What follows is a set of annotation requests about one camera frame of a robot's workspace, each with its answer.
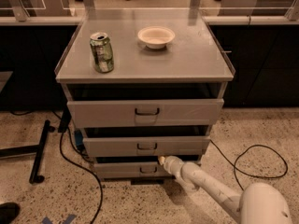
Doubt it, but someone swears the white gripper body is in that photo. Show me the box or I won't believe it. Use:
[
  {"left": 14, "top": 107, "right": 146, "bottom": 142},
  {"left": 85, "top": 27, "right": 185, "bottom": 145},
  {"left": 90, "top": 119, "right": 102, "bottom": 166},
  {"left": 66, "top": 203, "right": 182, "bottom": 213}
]
[{"left": 163, "top": 156, "right": 184, "bottom": 175}]

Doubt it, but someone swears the grey bottom drawer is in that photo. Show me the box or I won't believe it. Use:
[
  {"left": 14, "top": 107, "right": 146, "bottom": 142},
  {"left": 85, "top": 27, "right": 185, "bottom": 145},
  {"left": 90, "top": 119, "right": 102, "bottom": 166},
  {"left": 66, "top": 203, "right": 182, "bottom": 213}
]
[{"left": 93, "top": 161, "right": 169, "bottom": 179}]

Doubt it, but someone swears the grey drawer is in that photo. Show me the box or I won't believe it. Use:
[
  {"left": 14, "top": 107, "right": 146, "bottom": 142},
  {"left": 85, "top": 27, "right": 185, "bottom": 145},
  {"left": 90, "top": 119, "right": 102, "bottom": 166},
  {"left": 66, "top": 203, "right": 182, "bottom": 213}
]
[
  {"left": 83, "top": 136, "right": 209, "bottom": 157},
  {"left": 67, "top": 99, "right": 223, "bottom": 128},
  {"left": 93, "top": 161, "right": 169, "bottom": 179}
]

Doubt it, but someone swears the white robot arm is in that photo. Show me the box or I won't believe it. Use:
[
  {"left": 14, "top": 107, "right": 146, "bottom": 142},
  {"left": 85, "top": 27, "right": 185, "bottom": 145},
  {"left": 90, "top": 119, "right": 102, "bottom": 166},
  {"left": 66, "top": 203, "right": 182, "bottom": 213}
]
[{"left": 158, "top": 156, "right": 292, "bottom": 224}]

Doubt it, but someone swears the grey middle drawer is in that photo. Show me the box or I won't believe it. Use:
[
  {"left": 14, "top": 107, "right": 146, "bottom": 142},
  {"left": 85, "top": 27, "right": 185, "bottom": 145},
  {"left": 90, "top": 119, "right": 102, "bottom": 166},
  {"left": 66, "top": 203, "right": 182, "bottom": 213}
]
[{"left": 83, "top": 136, "right": 209, "bottom": 157}]

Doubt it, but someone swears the grey top drawer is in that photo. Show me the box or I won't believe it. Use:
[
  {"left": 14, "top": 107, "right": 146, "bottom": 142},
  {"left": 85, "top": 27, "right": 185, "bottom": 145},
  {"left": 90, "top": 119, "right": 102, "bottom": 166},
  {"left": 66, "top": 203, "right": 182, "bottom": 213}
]
[{"left": 67, "top": 99, "right": 223, "bottom": 128}]

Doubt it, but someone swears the grey drawer cabinet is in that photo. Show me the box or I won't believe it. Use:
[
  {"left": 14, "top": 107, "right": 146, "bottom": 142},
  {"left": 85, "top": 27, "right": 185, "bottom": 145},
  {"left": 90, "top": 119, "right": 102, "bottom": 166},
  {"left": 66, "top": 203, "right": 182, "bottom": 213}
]
[{"left": 54, "top": 8, "right": 236, "bottom": 186}]

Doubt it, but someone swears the blue power box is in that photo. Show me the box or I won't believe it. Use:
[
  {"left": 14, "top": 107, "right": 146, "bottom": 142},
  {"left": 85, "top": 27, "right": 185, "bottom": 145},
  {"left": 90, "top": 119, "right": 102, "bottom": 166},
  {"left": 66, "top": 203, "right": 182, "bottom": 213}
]
[{"left": 74, "top": 130, "right": 84, "bottom": 151}]

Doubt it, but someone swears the white paper bowl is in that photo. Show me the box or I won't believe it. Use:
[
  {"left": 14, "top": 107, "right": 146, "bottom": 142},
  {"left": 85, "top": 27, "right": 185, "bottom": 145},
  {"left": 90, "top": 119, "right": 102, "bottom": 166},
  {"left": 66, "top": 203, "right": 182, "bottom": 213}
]
[{"left": 137, "top": 26, "right": 176, "bottom": 49}]

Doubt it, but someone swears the black metal stand base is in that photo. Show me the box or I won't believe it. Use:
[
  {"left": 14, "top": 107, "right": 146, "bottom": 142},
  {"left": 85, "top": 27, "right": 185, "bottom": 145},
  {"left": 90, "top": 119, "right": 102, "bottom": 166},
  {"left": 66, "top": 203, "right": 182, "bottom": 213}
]
[{"left": 0, "top": 119, "right": 55, "bottom": 184}]

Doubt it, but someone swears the green soda can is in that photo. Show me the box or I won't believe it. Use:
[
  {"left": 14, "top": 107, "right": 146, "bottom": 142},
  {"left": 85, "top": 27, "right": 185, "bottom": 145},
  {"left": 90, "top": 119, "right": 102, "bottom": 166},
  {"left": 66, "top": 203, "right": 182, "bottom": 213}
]
[{"left": 90, "top": 32, "right": 114, "bottom": 73}]

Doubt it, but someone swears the black shoe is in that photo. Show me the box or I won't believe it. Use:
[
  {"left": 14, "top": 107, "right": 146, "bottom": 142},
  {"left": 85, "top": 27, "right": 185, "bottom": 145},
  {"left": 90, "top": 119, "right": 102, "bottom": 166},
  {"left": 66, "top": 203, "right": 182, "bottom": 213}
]
[{"left": 0, "top": 203, "right": 20, "bottom": 224}]

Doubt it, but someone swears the black cable right floor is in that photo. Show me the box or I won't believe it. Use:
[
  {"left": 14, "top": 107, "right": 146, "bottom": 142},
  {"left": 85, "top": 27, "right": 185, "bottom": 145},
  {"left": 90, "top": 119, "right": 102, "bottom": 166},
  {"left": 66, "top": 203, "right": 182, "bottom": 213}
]
[{"left": 210, "top": 139, "right": 289, "bottom": 191}]

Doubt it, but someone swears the black cable floor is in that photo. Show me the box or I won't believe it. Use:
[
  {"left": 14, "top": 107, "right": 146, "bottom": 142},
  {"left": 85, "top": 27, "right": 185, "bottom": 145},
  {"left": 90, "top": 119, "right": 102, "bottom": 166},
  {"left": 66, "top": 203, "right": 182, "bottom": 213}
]
[
  {"left": 51, "top": 110, "right": 104, "bottom": 224},
  {"left": 210, "top": 139, "right": 289, "bottom": 191}
]

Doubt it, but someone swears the black cable left floor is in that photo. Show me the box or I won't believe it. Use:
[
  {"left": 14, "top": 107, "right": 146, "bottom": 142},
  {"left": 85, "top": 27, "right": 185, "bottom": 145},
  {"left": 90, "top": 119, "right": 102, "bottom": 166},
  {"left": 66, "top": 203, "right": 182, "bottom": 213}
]
[{"left": 51, "top": 110, "right": 104, "bottom": 224}]

